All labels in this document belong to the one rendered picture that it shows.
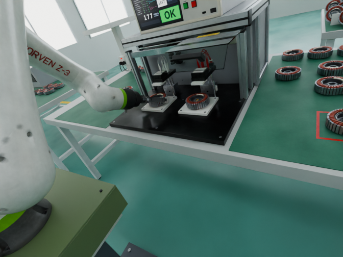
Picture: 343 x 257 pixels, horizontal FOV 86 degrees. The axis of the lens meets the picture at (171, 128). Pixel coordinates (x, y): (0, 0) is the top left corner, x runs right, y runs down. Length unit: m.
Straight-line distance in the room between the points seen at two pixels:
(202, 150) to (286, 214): 0.85
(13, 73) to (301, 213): 1.45
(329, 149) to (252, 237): 0.78
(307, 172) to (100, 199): 0.57
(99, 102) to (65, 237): 0.43
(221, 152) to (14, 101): 0.57
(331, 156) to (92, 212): 0.66
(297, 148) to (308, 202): 0.83
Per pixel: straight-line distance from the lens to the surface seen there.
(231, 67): 1.06
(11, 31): 0.47
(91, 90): 0.77
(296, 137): 0.73
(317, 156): 0.68
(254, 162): 0.65
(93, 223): 0.56
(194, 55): 0.63
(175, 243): 1.36
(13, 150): 0.40
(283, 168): 0.64
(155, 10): 1.02
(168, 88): 1.12
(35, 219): 0.62
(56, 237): 0.57
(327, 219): 1.46
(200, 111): 0.85
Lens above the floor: 1.21
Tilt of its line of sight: 33 degrees down
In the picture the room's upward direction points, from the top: 18 degrees counter-clockwise
